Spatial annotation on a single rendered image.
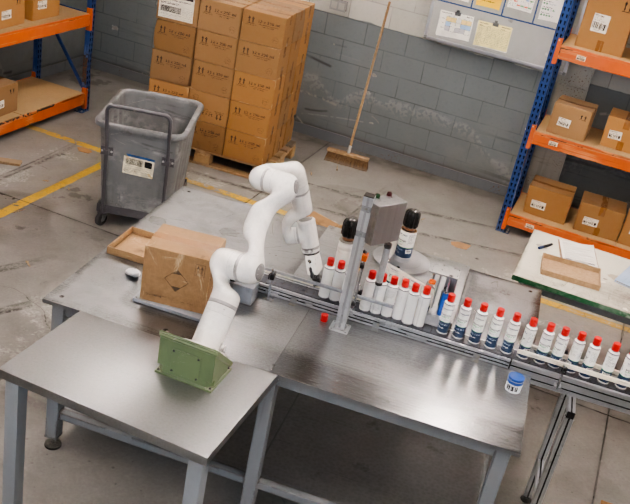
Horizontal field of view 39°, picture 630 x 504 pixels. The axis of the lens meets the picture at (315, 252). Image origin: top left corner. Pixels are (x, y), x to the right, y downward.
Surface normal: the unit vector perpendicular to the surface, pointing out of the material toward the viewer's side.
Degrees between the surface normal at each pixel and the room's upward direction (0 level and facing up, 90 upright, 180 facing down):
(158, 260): 90
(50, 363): 0
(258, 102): 91
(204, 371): 90
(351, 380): 0
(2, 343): 0
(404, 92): 90
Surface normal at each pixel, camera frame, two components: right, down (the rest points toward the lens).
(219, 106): -0.27, 0.38
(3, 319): 0.18, -0.88
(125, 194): -0.07, 0.50
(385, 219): 0.62, 0.45
